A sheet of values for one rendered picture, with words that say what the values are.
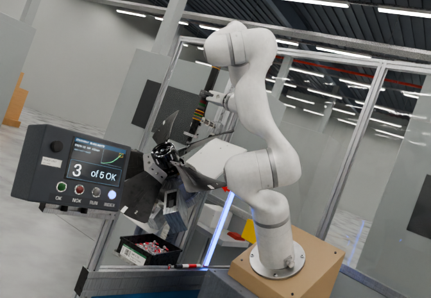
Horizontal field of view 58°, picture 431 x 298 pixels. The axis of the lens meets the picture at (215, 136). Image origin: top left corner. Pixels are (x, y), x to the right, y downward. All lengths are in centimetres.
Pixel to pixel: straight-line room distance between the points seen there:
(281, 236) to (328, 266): 20
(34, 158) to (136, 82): 379
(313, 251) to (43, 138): 93
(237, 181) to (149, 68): 365
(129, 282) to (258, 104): 72
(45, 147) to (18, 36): 647
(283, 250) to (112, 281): 55
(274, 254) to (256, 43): 67
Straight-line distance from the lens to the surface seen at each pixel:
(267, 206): 121
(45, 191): 104
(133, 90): 477
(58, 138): 104
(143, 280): 143
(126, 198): 175
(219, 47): 121
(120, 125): 477
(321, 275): 136
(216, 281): 139
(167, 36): 817
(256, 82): 118
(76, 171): 107
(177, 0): 833
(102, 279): 132
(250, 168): 113
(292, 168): 115
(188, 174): 171
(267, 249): 131
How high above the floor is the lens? 137
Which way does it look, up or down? level
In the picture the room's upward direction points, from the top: 20 degrees clockwise
